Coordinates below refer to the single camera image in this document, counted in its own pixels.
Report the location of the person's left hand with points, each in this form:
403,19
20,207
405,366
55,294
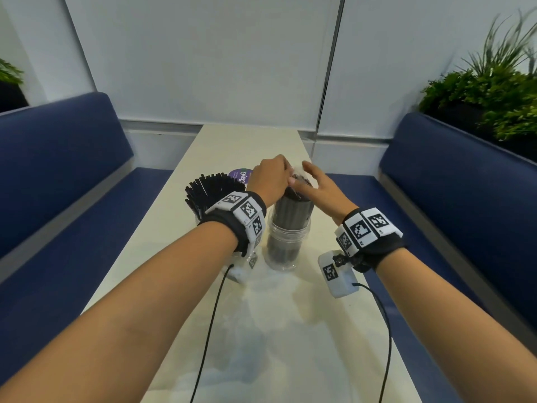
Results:
268,178

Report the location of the person's right hand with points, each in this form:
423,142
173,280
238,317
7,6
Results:
331,197

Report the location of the person's left fingers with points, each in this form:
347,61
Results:
287,172

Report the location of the person's right thumb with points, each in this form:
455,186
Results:
301,186

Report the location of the bundle of black straws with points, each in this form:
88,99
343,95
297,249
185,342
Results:
293,214

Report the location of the person's left forearm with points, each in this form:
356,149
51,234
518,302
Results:
126,318

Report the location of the person's right forearm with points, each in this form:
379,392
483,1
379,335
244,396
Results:
453,331

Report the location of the purple round sticker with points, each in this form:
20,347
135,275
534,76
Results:
241,175

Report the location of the black marker wristband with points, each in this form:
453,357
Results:
247,214
365,232

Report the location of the clear plastic cup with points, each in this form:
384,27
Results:
285,264

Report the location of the fanned bunch of black straws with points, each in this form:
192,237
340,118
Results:
207,190

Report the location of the clear plastic bag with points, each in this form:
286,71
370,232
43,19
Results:
272,314

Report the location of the blue upholstered bench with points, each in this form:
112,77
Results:
54,197
461,214

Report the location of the green plant with tall grass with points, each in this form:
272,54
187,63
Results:
491,92

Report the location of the small green plant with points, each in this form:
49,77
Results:
9,73

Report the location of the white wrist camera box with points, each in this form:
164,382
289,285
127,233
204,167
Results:
248,266
337,274

